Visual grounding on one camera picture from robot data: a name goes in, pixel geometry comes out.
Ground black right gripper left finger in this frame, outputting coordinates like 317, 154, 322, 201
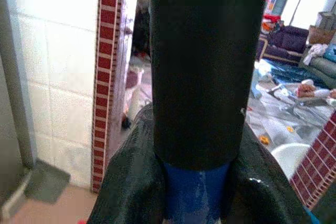
89, 103, 169, 224

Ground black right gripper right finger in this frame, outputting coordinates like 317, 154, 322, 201
223, 123, 313, 224

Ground blue handled green broom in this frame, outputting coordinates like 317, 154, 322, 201
151, 0, 271, 224

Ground white plastic basin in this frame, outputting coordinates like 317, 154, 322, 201
270, 142, 312, 182

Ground blue plastic sheet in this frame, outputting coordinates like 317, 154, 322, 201
258, 58, 316, 86

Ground green sofa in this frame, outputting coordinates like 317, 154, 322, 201
299, 45, 336, 90

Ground white cloth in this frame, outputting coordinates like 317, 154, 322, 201
304, 43, 329, 62

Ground purple sofa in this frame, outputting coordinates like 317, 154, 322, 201
258, 26, 310, 65

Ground brown cardboard box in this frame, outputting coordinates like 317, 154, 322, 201
307, 24, 336, 45

